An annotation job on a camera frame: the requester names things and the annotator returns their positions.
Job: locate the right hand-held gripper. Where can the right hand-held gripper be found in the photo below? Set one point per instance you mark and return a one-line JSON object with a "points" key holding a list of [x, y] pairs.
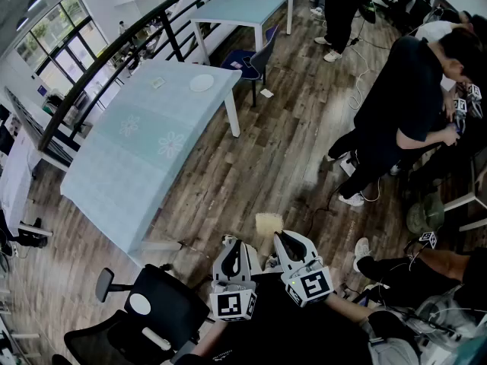
{"points": [[312, 285]]}

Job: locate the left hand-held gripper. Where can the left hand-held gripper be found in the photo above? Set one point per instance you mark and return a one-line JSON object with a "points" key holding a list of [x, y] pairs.
{"points": [[232, 304]]}

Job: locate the yellow sponge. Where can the yellow sponge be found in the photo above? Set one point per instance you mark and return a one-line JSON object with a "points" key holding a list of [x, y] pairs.
{"points": [[268, 224]]}

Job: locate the white round plate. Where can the white round plate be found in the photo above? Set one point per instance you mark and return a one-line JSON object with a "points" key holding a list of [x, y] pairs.
{"points": [[201, 83]]}

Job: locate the person's right forearm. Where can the person's right forearm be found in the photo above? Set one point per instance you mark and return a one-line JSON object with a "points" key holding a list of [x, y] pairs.
{"points": [[348, 308]]}

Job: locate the white shoulder bag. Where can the white shoulder bag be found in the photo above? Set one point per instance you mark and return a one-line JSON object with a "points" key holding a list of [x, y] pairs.
{"points": [[392, 352]]}

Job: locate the person's left forearm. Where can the person's left forearm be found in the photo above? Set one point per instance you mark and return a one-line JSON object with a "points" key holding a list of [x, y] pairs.
{"points": [[207, 337]]}

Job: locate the person's black shirt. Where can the person's black shirt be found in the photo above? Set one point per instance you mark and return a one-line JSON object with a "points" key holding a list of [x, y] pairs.
{"points": [[289, 329]]}

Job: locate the black mesh office chair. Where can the black mesh office chair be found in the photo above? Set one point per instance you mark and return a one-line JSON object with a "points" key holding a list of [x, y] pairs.
{"points": [[163, 302]]}

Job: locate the olive green cap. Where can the olive green cap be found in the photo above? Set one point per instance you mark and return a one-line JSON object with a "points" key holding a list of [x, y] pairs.
{"points": [[426, 213]]}

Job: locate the light blue flowered tablecloth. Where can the light blue flowered tablecloth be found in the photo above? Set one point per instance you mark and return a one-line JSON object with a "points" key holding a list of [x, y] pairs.
{"points": [[144, 158]]}

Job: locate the white paper sheet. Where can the white paper sheet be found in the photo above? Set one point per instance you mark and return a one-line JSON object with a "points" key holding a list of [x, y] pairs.
{"points": [[266, 93]]}

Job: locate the yellow-topped clear packet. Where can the yellow-topped clear packet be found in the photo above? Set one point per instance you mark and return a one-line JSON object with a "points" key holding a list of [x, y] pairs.
{"points": [[158, 83]]}

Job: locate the pink card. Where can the pink card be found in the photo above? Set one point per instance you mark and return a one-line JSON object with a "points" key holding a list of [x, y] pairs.
{"points": [[236, 65]]}

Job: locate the dark blue chair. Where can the dark blue chair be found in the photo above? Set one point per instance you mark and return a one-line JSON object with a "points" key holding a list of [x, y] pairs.
{"points": [[262, 57]]}

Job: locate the black metal railing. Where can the black metal railing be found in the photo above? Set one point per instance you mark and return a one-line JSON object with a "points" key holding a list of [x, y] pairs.
{"points": [[61, 110]]}

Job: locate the table with white cloth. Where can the table with white cloth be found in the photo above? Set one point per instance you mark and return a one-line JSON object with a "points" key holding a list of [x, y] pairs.
{"points": [[15, 181]]}

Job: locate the plain light blue tablecloth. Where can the plain light blue tablecloth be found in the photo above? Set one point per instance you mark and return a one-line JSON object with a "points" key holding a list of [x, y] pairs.
{"points": [[247, 4]]}

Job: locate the glass entrance doors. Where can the glass entrance doors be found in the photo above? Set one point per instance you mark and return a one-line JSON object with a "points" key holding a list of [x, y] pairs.
{"points": [[72, 57]]}

